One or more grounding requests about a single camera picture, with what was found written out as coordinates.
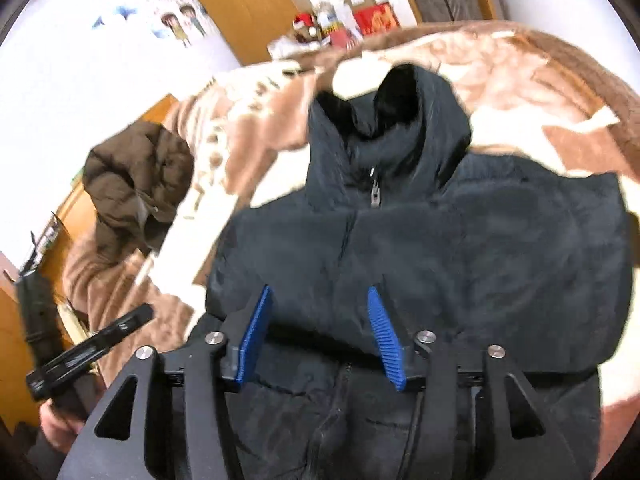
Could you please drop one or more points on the black hooded puffer jacket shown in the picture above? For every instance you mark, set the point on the black hooded puffer jacket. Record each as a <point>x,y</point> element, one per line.
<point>425,240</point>

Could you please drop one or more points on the blue wall stickers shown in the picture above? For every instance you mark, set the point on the blue wall stickers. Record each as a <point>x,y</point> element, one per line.
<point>120,15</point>

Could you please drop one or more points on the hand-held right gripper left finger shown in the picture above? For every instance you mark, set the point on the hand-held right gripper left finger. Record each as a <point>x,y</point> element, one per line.
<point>256,330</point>

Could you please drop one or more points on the cartoon figure wall stickers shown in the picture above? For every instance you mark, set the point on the cartoon figure wall stickers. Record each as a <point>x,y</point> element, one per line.
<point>182,22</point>

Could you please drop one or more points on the wooden side cabinet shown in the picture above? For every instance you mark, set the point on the wooden side cabinet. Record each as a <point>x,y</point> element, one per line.
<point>62,220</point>

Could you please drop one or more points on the wooden door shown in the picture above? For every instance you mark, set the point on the wooden door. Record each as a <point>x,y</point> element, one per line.
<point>250,15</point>

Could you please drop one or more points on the red gift box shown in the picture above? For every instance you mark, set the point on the red gift box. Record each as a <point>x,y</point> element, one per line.
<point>376,20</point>

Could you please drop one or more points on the person's left hand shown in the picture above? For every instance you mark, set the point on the person's left hand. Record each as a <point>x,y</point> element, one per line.
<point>56,422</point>

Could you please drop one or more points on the red and white plush toy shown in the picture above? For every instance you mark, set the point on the red and white plush toy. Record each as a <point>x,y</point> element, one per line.
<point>303,24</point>

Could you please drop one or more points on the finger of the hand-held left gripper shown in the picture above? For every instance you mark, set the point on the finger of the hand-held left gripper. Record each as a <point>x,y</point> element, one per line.
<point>100,337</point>

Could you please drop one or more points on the brown puffer jacket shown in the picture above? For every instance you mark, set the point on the brown puffer jacket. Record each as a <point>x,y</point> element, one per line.
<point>135,180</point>

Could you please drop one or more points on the brown and cream plush blanket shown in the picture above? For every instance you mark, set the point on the brown and cream plush blanket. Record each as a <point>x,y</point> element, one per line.
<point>525,90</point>

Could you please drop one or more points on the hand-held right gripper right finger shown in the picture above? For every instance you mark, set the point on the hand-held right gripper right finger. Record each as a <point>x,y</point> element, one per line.
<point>384,340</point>

